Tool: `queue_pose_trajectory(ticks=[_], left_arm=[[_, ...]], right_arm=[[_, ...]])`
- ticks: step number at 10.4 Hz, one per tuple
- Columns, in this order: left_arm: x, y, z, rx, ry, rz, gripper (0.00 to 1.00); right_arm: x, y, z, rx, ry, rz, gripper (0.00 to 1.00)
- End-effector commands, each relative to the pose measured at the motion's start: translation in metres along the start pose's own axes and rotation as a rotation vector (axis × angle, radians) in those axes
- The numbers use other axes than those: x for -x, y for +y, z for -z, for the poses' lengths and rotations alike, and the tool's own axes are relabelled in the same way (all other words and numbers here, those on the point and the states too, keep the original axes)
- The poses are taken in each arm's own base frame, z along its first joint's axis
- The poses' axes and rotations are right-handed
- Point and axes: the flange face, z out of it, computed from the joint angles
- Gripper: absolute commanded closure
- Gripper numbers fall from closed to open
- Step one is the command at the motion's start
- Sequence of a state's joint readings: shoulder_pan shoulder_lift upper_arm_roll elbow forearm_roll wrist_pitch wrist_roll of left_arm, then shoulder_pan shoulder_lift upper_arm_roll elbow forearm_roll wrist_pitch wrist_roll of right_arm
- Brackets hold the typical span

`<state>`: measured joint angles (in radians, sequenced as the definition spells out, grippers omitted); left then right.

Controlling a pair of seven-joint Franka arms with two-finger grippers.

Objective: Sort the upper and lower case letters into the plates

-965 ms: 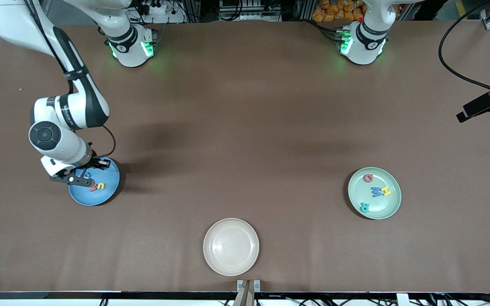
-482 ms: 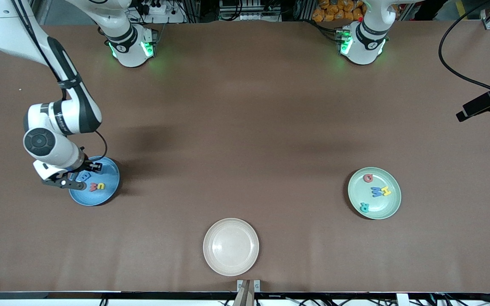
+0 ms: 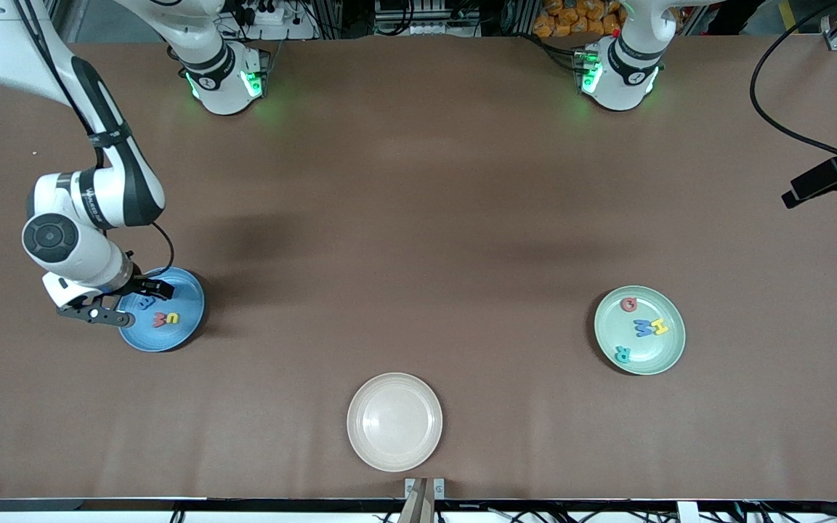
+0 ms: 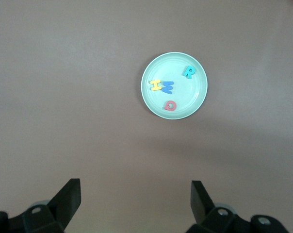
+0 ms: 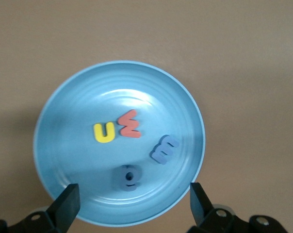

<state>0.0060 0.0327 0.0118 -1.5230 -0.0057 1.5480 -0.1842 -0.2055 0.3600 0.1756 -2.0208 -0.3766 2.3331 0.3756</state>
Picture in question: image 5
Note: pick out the red foam letter w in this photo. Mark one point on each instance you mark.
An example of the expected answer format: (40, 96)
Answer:
(127, 132)

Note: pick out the blue foam letter m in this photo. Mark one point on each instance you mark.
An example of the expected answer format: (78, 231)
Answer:
(161, 155)

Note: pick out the blue round plate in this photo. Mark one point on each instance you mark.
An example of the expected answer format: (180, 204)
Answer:
(76, 157)

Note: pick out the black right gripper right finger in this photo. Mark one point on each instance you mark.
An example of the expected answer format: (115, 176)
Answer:
(201, 211)

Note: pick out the yellow foam letter u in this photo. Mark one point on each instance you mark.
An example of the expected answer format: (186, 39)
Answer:
(99, 137)

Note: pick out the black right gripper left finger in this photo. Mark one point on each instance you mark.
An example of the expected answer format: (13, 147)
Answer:
(64, 211)

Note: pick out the brown table mat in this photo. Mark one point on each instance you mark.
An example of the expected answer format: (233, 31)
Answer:
(233, 48)

